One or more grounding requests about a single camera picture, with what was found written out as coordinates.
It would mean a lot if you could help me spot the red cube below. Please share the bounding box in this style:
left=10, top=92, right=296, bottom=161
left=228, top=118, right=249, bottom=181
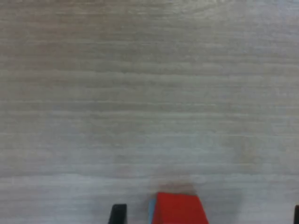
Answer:
left=153, top=191, right=210, bottom=224

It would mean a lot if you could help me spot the light blue tape piece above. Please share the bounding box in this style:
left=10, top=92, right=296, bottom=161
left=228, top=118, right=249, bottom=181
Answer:
left=148, top=198, right=157, bottom=224

